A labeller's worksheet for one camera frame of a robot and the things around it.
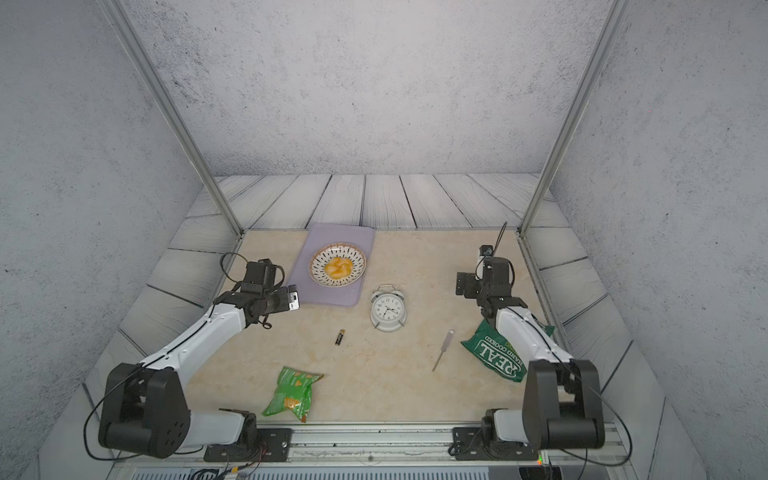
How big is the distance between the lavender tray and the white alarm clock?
94 mm

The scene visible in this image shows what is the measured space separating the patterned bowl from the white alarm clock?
0.12 m

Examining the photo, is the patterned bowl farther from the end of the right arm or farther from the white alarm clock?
the end of the right arm

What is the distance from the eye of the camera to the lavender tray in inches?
40.9

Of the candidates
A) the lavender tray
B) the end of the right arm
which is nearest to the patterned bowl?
the lavender tray

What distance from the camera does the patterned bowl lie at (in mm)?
1062

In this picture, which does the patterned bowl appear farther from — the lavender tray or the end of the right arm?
the end of the right arm

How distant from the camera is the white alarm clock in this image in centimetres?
93
